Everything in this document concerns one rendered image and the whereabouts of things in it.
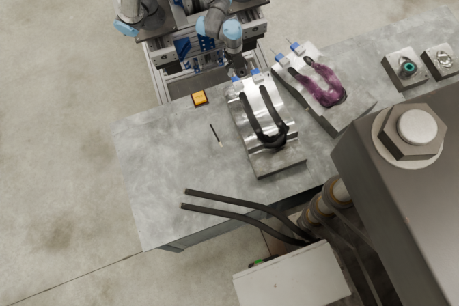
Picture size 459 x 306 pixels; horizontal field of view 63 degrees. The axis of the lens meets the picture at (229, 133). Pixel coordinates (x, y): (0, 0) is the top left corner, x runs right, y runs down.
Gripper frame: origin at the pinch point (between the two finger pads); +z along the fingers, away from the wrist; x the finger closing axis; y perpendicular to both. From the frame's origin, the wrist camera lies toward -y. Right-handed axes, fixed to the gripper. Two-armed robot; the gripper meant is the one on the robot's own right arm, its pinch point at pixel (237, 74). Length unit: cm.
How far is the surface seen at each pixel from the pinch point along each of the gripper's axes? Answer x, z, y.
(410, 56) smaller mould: -89, 14, -17
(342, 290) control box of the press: 4, -46, -99
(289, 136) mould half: -13.2, 11.2, -35.7
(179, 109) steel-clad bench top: 33.1, 20.9, 2.7
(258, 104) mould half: -5.7, 12.5, -13.8
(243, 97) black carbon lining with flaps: -0.1, 12.7, -7.0
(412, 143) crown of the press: -4, -104, -77
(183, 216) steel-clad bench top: 48, 21, -52
